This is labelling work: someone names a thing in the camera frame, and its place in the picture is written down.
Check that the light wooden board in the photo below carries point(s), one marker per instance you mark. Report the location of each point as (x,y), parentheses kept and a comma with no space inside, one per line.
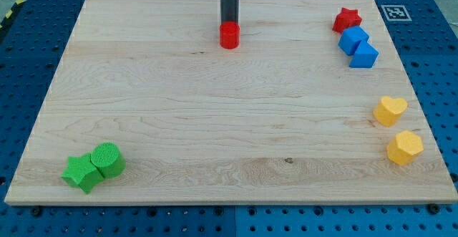
(281,119)

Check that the green cylinder block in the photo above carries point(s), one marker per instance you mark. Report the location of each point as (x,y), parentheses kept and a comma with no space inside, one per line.
(108,159)

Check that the blue cube block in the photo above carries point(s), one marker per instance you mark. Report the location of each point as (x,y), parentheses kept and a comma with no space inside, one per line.
(351,38)

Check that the blue triangular block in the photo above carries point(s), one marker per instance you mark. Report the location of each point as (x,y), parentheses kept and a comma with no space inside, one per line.
(364,56)

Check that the red star block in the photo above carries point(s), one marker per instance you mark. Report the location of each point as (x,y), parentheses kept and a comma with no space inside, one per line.
(345,19)

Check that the yellow heart block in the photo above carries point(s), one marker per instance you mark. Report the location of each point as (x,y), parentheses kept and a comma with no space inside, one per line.
(389,110)

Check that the green star block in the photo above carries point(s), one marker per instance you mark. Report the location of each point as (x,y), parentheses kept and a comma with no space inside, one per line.
(81,173)

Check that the yellow hexagon block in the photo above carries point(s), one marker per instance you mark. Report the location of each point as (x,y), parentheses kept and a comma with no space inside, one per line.
(404,147)

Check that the black white fiducial marker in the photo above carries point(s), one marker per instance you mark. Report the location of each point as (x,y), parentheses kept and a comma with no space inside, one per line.
(395,12)

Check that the yellow black hazard tape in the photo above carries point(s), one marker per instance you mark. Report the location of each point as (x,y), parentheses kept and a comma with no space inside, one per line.
(12,13)

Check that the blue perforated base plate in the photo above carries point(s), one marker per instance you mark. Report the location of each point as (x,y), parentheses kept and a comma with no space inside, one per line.
(30,53)

